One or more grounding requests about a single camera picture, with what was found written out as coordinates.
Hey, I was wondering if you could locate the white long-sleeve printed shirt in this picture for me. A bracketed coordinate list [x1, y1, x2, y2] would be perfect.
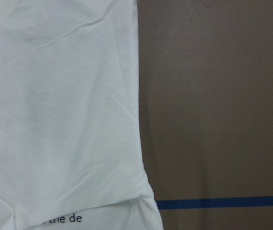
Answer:
[0, 0, 163, 230]

